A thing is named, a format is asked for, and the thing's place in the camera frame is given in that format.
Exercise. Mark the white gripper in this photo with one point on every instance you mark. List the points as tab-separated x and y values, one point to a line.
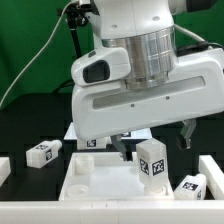
195	88

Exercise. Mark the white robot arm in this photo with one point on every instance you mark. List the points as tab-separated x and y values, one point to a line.
136	78

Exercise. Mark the white marker sheet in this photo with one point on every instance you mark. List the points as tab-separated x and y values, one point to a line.
134	135

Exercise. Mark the white front fence bar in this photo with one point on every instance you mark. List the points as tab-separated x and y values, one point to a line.
141	212

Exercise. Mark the white square tabletop panel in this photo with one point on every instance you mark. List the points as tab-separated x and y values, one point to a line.
105	176

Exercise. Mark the white left fence block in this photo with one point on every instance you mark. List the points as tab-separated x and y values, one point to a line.
5	169

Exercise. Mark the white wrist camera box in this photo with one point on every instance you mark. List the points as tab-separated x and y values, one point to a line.
101	65

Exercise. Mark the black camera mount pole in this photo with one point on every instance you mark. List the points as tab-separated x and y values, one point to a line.
75	17

